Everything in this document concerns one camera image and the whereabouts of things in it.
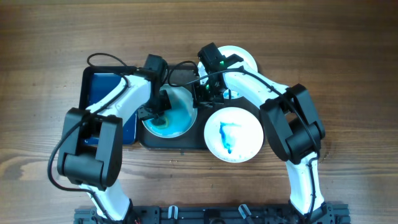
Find green yellow sponge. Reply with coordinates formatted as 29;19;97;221
150;115;169;129

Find white plate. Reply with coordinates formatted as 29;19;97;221
204;107;264;163
197;45;258;100
142;85;198;138

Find white plate bottom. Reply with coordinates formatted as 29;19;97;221
204;107;264;163

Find white plate top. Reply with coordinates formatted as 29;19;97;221
197;45;258;100

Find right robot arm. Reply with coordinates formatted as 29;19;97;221
193;43;325;218

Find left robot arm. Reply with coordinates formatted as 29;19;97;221
47;54;171;223

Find large dark serving tray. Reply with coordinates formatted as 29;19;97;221
136;64;267;150

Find small blue tray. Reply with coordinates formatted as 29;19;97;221
78;67;137;145

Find left black cable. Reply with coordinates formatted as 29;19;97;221
47;52;170;222

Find black cable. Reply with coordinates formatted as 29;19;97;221
167;60;321;215
47;52;170;222

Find right black cable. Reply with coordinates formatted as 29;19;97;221
167;60;321;215

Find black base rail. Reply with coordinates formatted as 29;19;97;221
73;203;351;224

